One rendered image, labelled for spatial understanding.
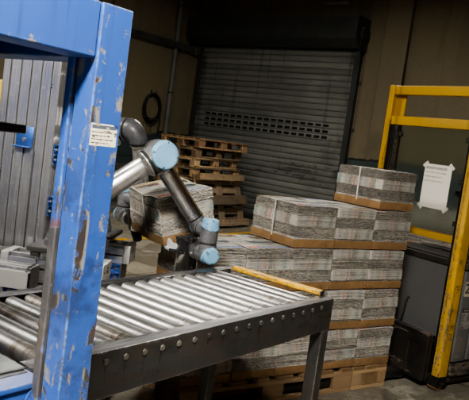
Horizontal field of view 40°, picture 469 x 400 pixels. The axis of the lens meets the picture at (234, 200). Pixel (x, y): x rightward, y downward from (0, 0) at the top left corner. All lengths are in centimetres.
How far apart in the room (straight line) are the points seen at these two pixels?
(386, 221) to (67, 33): 288
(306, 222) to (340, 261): 35
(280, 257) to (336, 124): 746
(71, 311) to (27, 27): 50
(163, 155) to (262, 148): 886
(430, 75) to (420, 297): 616
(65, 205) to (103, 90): 22
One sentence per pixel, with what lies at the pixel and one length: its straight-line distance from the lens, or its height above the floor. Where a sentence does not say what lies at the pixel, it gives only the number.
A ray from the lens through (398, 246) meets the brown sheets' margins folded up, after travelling 392.
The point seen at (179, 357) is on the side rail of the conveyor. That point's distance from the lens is 183.
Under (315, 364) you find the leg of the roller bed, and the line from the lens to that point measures 253.
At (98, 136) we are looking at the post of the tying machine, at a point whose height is 132.
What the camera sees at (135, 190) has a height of 104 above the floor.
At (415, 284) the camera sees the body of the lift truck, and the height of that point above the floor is 57.
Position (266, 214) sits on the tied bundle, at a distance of 353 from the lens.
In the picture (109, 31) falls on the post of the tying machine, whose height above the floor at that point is 150.
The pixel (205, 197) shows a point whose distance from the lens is 305.
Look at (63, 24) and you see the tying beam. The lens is 114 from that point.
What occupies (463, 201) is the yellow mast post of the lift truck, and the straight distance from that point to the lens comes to 405.
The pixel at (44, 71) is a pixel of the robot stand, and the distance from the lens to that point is 289.
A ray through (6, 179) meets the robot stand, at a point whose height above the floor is 104.
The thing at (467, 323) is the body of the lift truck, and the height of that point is 41.
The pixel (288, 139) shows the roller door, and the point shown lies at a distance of 1110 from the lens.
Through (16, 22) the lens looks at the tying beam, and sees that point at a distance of 109.
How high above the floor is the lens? 134
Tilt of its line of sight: 5 degrees down
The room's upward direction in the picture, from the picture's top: 8 degrees clockwise
